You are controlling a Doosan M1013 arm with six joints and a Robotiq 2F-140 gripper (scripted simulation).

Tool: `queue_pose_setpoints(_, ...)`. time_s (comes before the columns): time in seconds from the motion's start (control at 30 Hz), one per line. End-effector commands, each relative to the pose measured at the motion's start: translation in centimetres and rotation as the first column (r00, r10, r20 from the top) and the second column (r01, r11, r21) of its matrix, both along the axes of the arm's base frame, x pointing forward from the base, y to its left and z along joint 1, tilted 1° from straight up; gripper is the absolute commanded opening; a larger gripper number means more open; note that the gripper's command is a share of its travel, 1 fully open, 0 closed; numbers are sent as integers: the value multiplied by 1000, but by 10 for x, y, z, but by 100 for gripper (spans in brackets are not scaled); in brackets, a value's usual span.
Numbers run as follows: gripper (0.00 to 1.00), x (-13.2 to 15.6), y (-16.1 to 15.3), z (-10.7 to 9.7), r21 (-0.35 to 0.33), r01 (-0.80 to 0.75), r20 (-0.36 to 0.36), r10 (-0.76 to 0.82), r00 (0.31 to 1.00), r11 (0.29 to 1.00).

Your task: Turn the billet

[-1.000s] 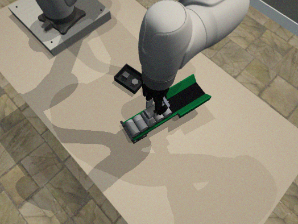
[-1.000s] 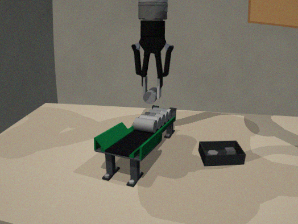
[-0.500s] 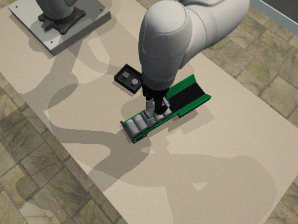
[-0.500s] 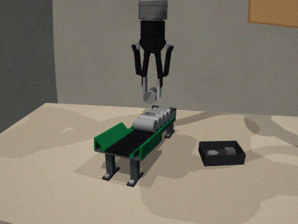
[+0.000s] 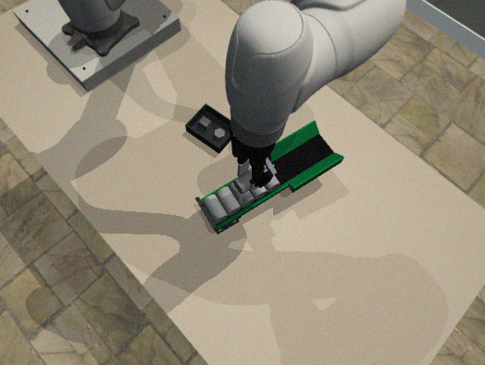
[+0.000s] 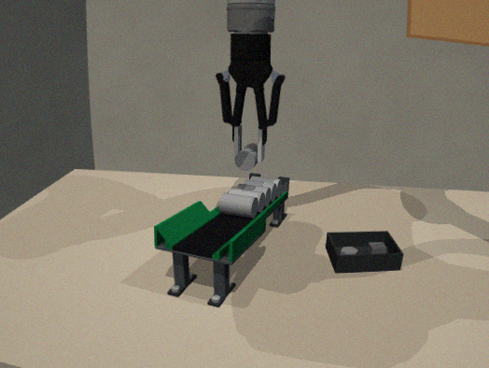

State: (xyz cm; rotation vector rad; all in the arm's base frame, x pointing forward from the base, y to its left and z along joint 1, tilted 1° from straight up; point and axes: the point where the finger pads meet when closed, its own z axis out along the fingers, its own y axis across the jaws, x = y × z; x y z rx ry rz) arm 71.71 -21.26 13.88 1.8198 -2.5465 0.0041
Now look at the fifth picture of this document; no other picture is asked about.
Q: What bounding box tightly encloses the black open tray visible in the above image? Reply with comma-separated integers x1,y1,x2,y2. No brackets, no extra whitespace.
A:
187,104,231,153

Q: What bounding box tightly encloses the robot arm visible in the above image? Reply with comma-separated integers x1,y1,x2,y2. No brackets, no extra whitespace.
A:
57,0,406,148

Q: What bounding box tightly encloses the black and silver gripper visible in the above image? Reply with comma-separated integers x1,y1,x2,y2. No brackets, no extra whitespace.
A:
229,127,280,193

